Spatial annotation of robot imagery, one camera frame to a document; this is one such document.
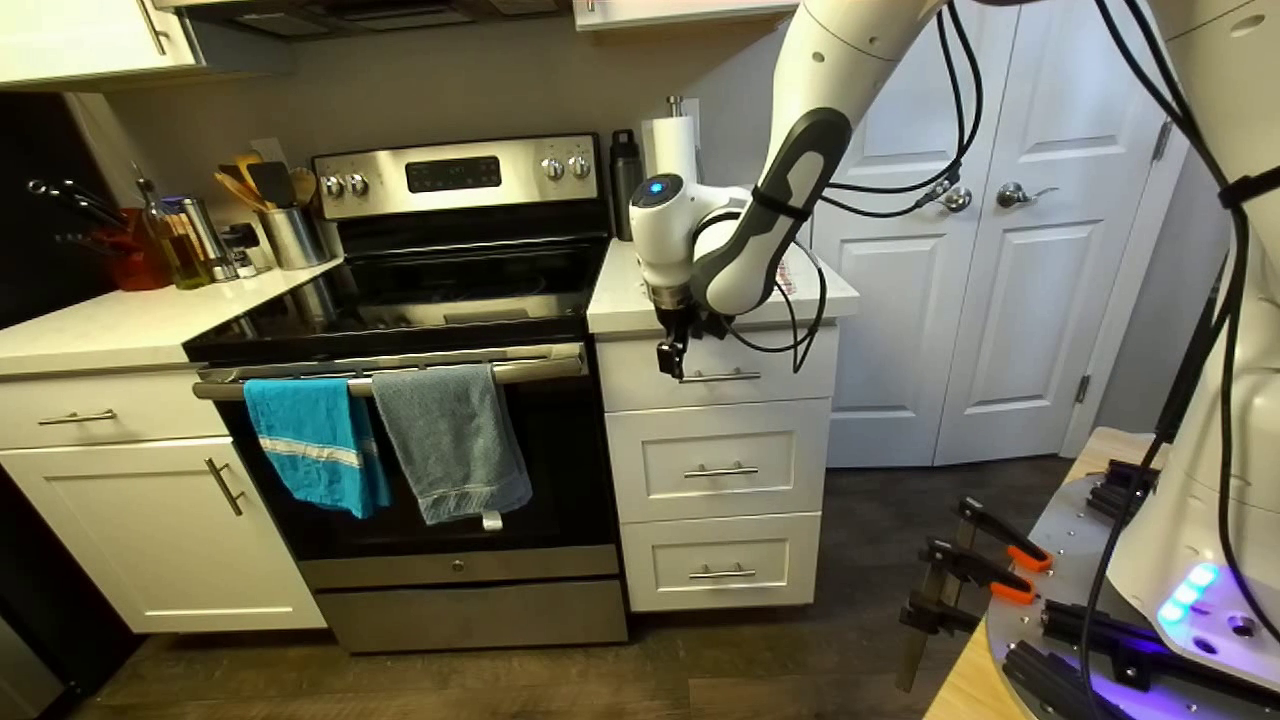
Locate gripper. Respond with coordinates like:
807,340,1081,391
656,303,702,382

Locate stove bottom drawer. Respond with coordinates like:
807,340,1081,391
313,577,630,655

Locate wide white drawer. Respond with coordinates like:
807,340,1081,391
0,368,230,452

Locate oven door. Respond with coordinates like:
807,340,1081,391
194,343,625,593

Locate black water bottle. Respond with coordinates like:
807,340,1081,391
609,129,647,243

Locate white panel door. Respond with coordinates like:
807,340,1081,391
808,0,1023,470
933,0,1193,468

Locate paper towel roll on holder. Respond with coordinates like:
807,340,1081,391
639,94,702,189

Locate stainless steel stove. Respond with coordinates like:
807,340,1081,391
182,133,631,655

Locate grey towel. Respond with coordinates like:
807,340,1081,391
371,363,534,527

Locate white upper cabinet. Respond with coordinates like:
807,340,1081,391
0,0,293,93
572,0,803,32

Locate black orange bar clamp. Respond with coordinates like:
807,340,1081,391
954,496,1055,574
897,537,1039,693

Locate blue striped towel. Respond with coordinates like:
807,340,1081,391
242,377,394,520

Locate steel utensil crock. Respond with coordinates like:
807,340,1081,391
259,205,330,272

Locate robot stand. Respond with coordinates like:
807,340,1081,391
922,427,1280,720

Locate small shaker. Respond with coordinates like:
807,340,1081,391
221,221,277,279

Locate bunch of kitchen utensils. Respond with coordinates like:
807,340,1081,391
212,151,320,215

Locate steel canister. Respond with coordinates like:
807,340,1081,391
178,196,241,284

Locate oil bottle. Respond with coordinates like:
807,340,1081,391
132,163,213,292

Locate red container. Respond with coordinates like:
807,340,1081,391
93,207,174,293

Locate white cabinet door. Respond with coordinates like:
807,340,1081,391
0,436,329,635

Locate bunch of black knives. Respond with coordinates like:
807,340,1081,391
26,177,129,251

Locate oven door handle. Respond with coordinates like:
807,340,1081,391
192,353,589,402

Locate cabinet door handle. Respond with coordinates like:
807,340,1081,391
204,456,247,519

